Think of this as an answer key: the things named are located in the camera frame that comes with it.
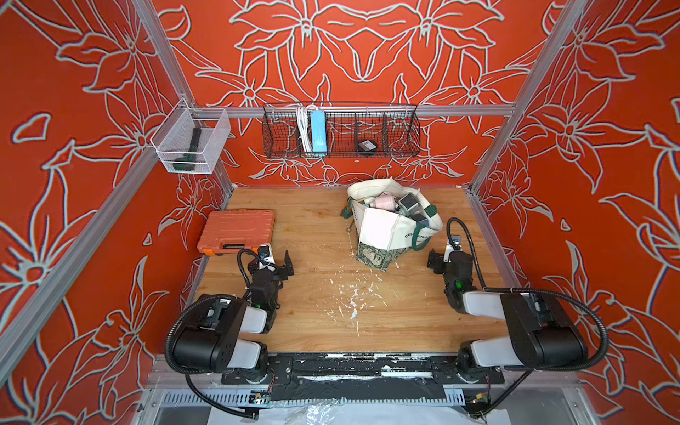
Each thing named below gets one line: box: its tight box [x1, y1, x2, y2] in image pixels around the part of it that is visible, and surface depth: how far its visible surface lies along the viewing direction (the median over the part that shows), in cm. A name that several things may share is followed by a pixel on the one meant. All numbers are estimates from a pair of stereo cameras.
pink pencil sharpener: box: [375, 193, 396, 211], surface depth 90 cm
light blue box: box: [310, 110, 328, 153], surface depth 91 cm
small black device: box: [357, 139, 378, 152], surface depth 97 cm
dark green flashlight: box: [172, 127, 202, 171], surface depth 83 cm
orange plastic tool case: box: [196, 208, 275, 255], surface depth 103 cm
